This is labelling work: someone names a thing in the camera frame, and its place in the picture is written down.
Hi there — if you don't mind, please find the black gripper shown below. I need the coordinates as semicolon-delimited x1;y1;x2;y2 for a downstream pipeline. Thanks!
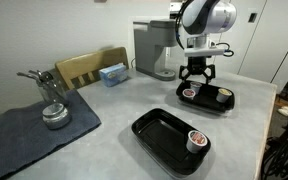
178;57;216;85

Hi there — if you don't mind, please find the red lid coffee pod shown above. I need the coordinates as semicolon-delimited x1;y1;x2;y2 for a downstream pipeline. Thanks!
186;129;209;155
182;88;197;101
189;81;203;95

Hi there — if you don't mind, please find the black plastic tray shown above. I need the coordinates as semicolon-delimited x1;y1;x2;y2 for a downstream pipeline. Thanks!
175;79;236;114
131;107;212;177

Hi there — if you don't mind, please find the yellow lid coffee pod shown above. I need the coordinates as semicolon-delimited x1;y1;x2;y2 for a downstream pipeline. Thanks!
215;87;234;104

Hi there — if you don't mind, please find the grey coffee machine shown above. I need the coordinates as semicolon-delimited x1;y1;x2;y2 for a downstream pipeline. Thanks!
133;19;182;82

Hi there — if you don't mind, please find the light blue tissue box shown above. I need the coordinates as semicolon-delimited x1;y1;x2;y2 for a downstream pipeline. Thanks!
98;63;129;88

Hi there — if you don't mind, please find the wooden chair back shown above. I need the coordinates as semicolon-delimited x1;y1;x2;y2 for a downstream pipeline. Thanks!
54;46;130;91

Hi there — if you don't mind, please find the short glass jar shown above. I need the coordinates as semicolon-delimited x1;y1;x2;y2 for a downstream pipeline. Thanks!
41;102;73;131

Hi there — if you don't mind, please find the silver metal holder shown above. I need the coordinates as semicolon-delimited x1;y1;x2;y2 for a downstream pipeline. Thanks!
16;68;69;107

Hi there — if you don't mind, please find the dark blue cloth mat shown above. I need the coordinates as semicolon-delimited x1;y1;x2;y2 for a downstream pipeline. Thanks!
0;88;103;180

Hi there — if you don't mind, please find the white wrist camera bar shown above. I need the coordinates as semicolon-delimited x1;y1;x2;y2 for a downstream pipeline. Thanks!
183;47;226;58

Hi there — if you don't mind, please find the thin black camera cable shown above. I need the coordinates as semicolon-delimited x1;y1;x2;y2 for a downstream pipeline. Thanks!
216;41;235;58

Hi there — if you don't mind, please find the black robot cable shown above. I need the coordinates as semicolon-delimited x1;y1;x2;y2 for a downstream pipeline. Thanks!
174;0;187;51

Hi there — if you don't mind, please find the black cabinet handle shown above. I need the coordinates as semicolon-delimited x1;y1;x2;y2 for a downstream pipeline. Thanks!
248;12;259;24

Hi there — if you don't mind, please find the black cable bundle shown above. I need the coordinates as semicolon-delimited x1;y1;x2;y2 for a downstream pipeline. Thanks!
260;126;288;180

